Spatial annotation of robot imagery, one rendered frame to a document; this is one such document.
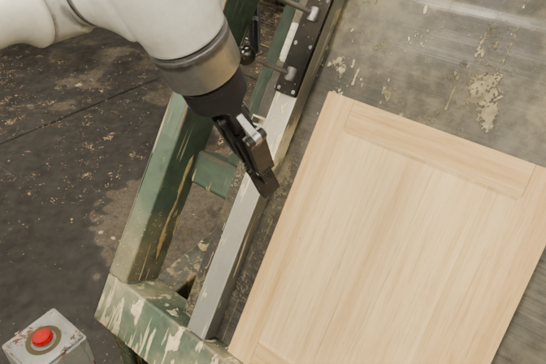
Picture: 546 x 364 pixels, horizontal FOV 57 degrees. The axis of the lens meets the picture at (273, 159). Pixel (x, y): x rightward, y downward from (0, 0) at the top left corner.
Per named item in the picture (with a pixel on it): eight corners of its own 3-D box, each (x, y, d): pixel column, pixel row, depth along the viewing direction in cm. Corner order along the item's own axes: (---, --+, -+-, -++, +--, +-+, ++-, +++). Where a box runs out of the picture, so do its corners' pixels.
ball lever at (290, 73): (287, 84, 100) (229, 60, 93) (294, 65, 100) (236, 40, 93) (296, 87, 97) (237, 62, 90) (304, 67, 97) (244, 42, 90)
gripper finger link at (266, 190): (262, 154, 70) (266, 157, 70) (277, 184, 75) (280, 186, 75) (245, 168, 70) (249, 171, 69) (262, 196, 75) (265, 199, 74)
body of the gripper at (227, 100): (252, 66, 55) (277, 122, 62) (213, 40, 61) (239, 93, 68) (198, 107, 54) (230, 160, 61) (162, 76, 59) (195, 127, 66)
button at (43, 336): (29, 343, 102) (26, 337, 100) (47, 329, 104) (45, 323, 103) (41, 354, 100) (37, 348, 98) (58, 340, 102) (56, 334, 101)
